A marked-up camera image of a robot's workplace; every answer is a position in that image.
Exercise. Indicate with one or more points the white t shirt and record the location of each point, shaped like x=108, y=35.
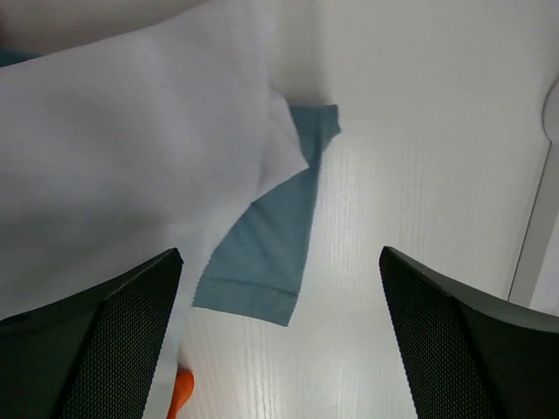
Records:
x=116, y=151

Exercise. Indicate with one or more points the grey blue t shirt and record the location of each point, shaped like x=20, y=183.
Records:
x=257, y=269

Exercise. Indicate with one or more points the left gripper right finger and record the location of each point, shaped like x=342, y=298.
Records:
x=466, y=353

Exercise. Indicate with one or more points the orange t shirt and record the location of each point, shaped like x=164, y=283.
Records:
x=183, y=389

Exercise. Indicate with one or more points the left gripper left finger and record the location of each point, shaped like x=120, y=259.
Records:
x=93, y=354

